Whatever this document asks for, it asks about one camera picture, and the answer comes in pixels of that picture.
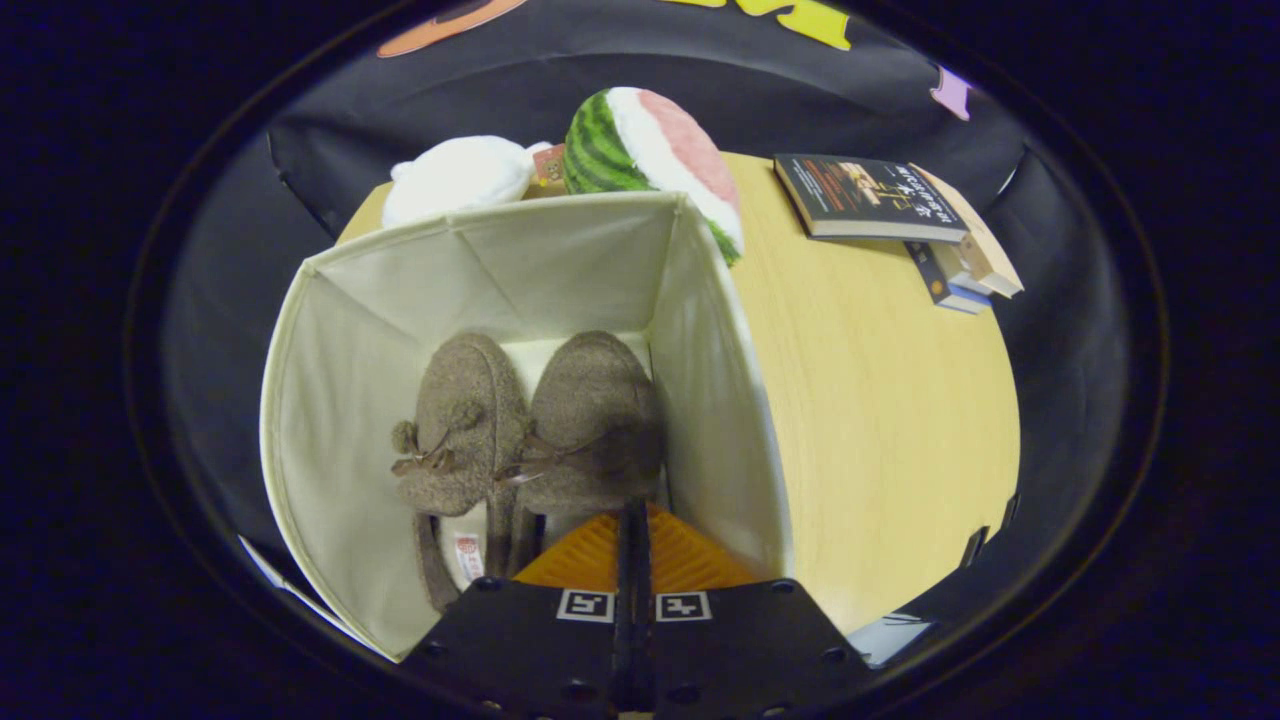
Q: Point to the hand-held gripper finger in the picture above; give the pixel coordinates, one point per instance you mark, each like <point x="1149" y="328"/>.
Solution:
<point x="645" y="650"/>
<point x="627" y="650"/>

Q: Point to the brown fuzzy shoe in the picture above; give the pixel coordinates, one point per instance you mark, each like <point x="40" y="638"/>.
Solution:
<point x="470" y="370"/>
<point x="600" y="390"/>

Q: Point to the grey fabric storage box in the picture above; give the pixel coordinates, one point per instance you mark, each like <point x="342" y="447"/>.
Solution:
<point x="340" y="400"/>

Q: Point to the small dark rectangular object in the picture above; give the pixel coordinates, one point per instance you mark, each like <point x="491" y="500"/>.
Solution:
<point x="972" y="548"/>

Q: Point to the blue cover book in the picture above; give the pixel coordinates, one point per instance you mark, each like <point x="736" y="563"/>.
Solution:
<point x="925" y="270"/>

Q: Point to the white cover book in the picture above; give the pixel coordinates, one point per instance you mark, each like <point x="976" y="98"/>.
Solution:
<point x="965" y="280"/>

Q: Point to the black cover book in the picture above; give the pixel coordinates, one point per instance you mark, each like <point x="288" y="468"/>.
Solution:
<point x="860" y="195"/>

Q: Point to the white plush toy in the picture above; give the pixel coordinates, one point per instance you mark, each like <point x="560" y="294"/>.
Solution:
<point x="455" y="175"/>

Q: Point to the watermelon slice plush toy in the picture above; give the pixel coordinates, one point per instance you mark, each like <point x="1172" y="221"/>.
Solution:
<point x="650" y="140"/>

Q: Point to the beige cover book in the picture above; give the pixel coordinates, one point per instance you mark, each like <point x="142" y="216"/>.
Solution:
<point x="985" y="255"/>

